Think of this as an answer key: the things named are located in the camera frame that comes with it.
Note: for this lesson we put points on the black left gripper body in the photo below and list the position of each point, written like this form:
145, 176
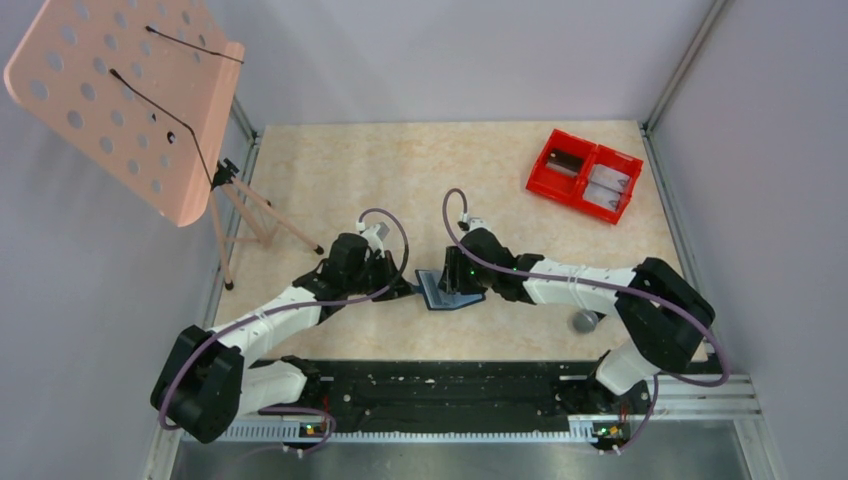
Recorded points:
375, 274

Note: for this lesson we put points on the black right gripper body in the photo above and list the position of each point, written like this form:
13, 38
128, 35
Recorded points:
465, 277

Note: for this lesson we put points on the blue leather card holder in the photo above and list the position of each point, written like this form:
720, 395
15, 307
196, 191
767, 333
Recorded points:
436, 299

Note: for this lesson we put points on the black credit card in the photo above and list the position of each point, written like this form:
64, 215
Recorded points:
565, 163

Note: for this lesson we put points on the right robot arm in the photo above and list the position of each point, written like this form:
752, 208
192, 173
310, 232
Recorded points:
663, 315

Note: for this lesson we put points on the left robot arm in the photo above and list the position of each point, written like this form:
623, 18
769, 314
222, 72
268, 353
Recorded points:
211, 377

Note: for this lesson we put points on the red double bin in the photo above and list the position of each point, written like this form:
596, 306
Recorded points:
569, 191

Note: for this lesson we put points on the black microphone grey head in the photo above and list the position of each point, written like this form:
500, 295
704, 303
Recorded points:
585, 321

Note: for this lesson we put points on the pink music stand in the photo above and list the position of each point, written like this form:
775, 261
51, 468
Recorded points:
141, 88

